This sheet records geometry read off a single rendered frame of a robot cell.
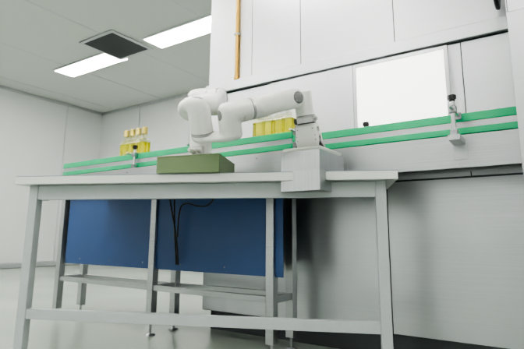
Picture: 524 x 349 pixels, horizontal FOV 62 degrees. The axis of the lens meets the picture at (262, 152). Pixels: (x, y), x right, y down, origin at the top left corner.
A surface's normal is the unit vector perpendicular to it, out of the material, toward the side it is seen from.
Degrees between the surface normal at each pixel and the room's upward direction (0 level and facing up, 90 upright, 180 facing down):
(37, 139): 90
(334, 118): 90
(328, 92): 90
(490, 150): 90
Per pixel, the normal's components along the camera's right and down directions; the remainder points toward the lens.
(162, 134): -0.56, -0.16
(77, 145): 0.83, -0.10
